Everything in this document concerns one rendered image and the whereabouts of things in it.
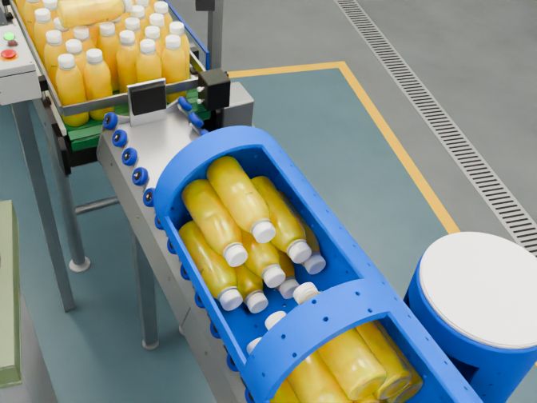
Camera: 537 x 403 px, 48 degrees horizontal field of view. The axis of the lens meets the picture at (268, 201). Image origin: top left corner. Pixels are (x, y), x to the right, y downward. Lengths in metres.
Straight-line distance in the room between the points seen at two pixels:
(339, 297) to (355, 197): 1.98
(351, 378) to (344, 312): 0.09
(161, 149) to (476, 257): 0.80
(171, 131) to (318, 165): 1.46
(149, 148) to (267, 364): 0.82
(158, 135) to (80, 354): 0.98
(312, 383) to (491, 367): 0.42
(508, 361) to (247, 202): 0.56
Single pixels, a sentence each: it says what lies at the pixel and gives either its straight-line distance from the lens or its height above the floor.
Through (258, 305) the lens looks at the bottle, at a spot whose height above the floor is 1.00.
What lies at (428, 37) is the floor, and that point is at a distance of 4.23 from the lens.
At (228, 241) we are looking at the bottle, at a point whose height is 1.12.
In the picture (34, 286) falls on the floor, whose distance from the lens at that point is 2.51.
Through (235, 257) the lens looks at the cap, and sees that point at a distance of 1.09.
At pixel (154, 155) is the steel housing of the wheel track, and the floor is 0.93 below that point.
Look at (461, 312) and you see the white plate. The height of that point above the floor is 1.04.
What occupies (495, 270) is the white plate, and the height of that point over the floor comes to 1.04.
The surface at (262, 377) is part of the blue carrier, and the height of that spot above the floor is 1.14.
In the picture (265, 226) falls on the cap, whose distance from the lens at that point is 1.06.
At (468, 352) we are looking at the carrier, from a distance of 1.21.
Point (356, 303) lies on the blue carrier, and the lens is 0.90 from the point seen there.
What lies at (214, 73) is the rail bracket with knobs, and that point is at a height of 1.00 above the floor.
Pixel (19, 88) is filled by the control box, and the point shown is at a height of 1.04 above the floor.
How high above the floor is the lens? 1.94
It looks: 45 degrees down
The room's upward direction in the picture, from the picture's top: 7 degrees clockwise
